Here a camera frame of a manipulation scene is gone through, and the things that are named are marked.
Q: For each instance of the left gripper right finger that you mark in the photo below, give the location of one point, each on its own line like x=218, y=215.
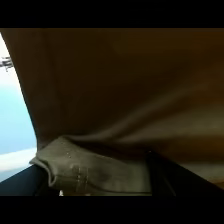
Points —
x=186, y=181

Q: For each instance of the brown T-shirt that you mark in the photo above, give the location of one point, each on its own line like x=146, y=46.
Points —
x=126, y=86

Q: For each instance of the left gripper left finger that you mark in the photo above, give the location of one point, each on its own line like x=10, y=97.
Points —
x=23, y=185

